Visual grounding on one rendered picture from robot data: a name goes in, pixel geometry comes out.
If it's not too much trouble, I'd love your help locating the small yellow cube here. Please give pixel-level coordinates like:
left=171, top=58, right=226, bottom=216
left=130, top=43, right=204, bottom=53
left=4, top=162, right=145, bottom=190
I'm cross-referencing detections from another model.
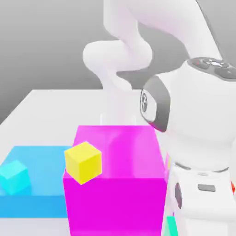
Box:
left=64, top=141, right=103, bottom=186

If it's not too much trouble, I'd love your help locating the small cyan cube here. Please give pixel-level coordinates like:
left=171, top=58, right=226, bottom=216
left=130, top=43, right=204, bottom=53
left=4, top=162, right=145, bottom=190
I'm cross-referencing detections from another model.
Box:
left=0, top=159, right=32, bottom=196

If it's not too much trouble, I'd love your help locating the small green cube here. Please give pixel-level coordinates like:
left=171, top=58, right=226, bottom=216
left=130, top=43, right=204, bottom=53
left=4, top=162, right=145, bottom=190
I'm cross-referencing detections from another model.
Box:
left=164, top=215, right=179, bottom=236

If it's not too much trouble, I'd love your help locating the large magenta box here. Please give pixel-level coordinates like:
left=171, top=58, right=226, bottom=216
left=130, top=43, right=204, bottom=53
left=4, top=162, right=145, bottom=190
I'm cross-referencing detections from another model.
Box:
left=62, top=125, right=171, bottom=236

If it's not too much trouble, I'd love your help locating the large blue box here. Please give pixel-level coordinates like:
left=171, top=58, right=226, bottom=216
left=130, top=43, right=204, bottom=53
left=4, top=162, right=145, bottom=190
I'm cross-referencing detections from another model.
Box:
left=0, top=145, right=75, bottom=218

